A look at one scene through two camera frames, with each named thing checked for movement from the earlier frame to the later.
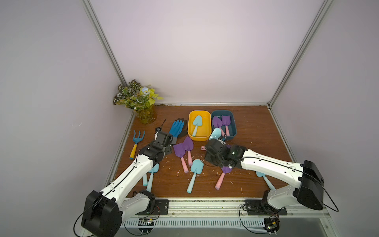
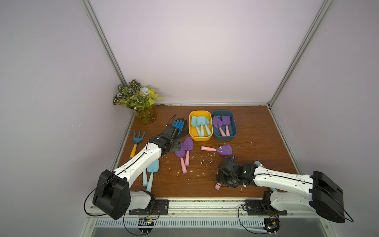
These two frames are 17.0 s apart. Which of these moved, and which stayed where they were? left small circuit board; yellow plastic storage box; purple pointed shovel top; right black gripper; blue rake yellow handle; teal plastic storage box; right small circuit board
Moved: right black gripper
Stayed: teal plastic storage box; yellow plastic storage box; blue rake yellow handle; left small circuit board; right small circuit board; purple pointed shovel top
